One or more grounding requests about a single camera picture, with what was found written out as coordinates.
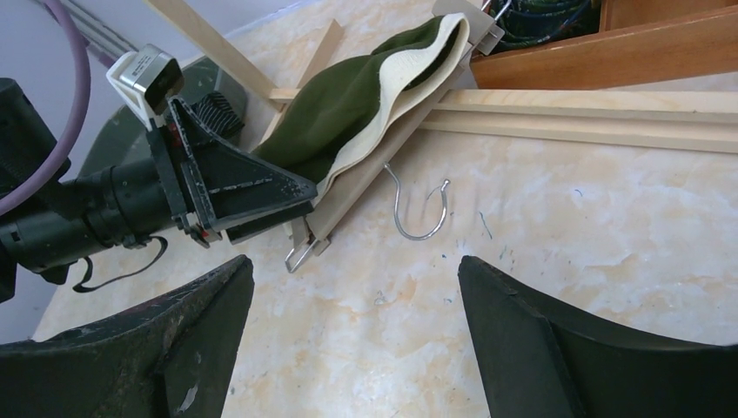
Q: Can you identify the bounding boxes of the light wooden clothes rack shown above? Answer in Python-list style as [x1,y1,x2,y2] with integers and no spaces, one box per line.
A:
[141,0,738,156]

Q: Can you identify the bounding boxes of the dark rolled sock front left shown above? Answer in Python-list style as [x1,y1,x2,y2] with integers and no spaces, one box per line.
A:
[486,0,601,55]

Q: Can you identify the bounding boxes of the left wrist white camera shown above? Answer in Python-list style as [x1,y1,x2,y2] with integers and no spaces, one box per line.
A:
[106,44,185,131]

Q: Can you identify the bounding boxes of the beige clip hanger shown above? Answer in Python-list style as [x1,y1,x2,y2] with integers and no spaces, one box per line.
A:
[285,1,511,273]

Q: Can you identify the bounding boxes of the green underwear with cream waistband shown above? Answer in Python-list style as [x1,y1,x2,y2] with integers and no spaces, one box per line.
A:
[253,13,470,198]

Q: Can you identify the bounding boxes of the orange wooden compartment tray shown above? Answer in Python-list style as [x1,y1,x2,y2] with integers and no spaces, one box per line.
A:
[471,1,737,90]

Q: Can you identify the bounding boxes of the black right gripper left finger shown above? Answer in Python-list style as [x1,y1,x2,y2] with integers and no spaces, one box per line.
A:
[1,255,254,417]

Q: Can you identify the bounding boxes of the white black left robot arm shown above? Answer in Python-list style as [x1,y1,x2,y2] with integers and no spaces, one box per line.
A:
[1,97,317,300]

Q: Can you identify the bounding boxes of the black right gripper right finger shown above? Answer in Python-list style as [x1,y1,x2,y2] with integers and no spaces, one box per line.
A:
[458,255,737,417]

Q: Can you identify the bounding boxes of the black striped garment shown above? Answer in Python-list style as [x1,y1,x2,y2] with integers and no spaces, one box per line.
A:
[191,91,245,141]

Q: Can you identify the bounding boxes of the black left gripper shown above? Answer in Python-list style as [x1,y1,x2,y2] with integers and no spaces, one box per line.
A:
[63,97,317,248]

